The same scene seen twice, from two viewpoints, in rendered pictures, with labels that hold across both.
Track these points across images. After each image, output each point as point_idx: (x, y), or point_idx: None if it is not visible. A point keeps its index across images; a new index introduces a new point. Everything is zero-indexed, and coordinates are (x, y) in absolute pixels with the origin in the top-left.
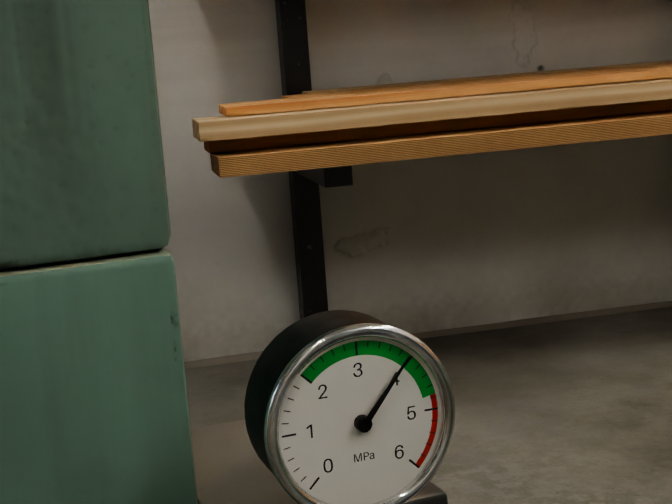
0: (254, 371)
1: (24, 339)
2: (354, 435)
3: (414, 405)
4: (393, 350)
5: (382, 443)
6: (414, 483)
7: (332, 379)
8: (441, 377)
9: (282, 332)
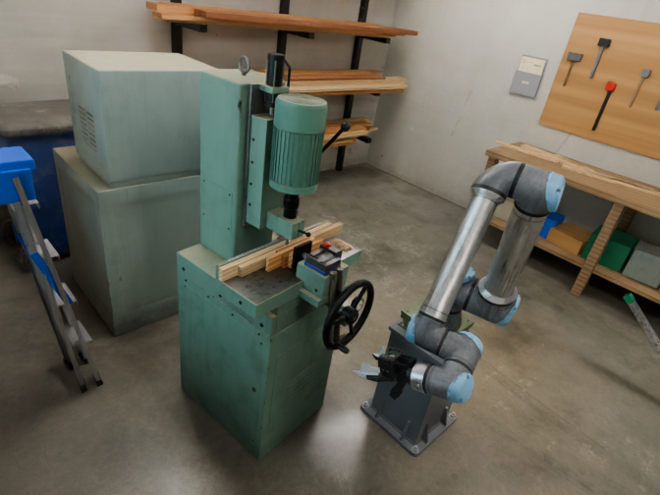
0: (352, 302)
1: None
2: (358, 305)
3: (361, 302)
4: (361, 300)
5: (359, 305)
6: (360, 307)
7: (358, 302)
8: (363, 301)
9: (354, 299)
